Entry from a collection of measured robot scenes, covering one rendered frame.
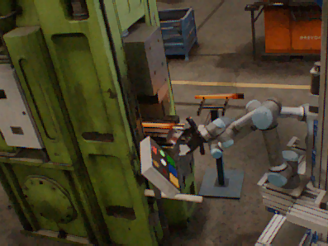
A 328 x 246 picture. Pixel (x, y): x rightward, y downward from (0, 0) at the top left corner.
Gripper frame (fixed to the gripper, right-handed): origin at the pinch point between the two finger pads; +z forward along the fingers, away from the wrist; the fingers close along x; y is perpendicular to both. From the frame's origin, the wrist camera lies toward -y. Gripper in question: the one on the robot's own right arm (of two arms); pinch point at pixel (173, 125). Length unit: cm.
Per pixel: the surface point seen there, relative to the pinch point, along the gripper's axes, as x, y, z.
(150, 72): -16, -54, 2
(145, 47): -16, -72, 2
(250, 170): 75, 101, -41
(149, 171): -74, -17, -13
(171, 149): -15.9, 10.9, -1.5
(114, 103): -43, -45, 19
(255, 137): 134, 101, -37
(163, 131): -6.7, 1.1, 6.8
